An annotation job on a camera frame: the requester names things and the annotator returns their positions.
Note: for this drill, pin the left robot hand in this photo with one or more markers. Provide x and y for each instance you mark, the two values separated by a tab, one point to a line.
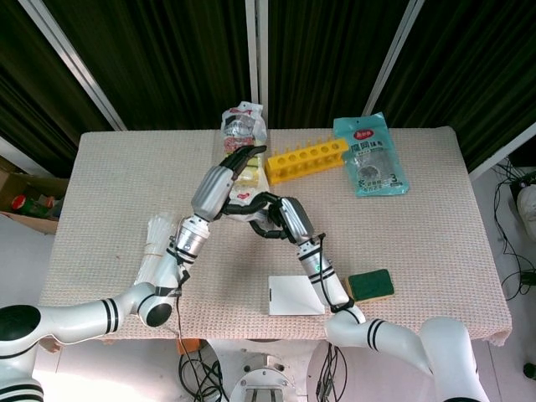
211	188

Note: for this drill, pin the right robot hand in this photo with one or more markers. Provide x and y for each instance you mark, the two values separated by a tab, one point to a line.
297	218

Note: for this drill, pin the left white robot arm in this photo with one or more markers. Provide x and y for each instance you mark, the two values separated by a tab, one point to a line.
125	310

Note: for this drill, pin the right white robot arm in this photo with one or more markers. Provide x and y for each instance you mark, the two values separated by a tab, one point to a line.
377	335

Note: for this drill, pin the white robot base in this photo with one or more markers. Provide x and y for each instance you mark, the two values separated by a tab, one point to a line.
261	377

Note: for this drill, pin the yellow test tube rack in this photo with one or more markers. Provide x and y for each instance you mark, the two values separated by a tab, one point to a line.
293	169

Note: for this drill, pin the bagged sandwich bread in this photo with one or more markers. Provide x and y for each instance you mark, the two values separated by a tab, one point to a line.
243	125

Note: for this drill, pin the bundle of clear glue sticks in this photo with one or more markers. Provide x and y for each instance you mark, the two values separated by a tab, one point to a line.
153	234

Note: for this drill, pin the white cardboard box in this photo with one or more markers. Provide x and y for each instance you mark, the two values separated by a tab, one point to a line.
293	297

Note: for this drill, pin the teal scouring pad package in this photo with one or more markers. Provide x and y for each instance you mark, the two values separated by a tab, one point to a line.
368	167

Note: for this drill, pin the yellow rubber band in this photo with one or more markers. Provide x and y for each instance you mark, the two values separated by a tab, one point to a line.
151	252

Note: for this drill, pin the green and yellow sponge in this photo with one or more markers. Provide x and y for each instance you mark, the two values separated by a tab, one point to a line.
370	285

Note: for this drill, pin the beige waffle tablecloth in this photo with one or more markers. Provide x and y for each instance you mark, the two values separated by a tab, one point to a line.
419	251

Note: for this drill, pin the dark green curtain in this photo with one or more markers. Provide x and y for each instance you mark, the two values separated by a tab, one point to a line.
29	84
326	58
473	71
167	63

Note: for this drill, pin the brown cardboard carton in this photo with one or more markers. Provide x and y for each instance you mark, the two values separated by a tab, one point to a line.
37	218

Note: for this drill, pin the white frame post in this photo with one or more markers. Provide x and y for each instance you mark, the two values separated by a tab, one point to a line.
75	63
262	63
393	54

